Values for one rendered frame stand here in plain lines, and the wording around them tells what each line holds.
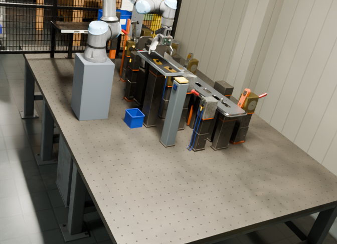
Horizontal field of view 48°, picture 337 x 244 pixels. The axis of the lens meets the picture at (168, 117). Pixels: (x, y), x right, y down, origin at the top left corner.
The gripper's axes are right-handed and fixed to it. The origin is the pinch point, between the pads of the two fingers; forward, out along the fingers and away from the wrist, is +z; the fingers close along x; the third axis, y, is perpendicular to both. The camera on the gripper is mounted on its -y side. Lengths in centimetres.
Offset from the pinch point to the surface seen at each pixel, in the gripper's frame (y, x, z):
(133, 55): -34.0, -4.8, 14.0
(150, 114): 4.8, -0.8, 40.7
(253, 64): -129, 176, 53
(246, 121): 29, 60, 34
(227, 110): 36, 37, 21
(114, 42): -100, -1, 28
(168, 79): -7.0, 13.0, 20.1
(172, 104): 27.2, 2.7, 21.1
